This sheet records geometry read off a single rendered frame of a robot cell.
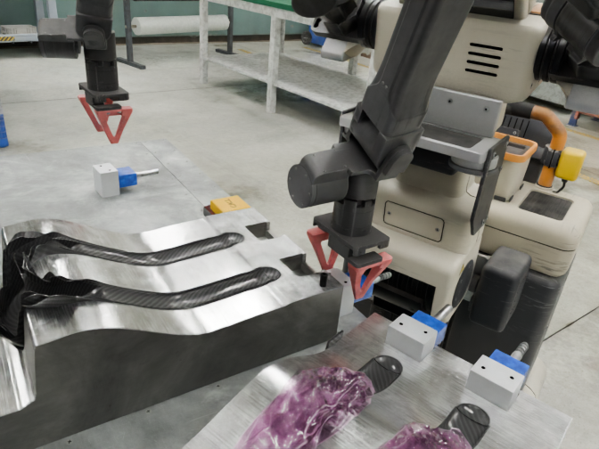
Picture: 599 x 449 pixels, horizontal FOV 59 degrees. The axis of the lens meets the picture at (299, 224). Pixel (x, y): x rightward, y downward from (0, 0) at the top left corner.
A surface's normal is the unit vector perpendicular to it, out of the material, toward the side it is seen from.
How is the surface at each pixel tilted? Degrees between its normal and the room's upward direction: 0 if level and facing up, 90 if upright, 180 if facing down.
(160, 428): 0
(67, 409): 90
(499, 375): 0
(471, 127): 90
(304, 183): 90
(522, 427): 0
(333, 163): 27
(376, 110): 99
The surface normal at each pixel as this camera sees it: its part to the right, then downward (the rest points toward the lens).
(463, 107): -0.57, 0.34
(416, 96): 0.44, 0.70
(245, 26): 0.58, 0.42
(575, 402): 0.08, -0.88
